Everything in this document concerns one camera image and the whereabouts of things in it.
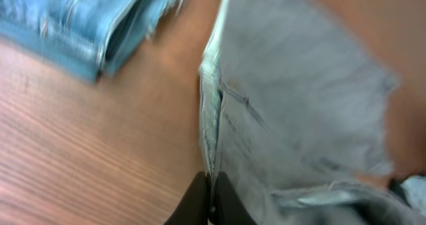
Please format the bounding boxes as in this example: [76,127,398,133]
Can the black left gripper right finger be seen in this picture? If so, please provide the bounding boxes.
[210,172,256,225]

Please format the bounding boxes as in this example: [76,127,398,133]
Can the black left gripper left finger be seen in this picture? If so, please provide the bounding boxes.
[164,172,210,225]

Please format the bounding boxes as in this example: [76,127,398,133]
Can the grey shorts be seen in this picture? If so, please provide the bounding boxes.
[201,0,425,224]

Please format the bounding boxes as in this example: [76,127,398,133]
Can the folded light blue jeans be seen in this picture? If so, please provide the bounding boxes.
[1,0,183,82]

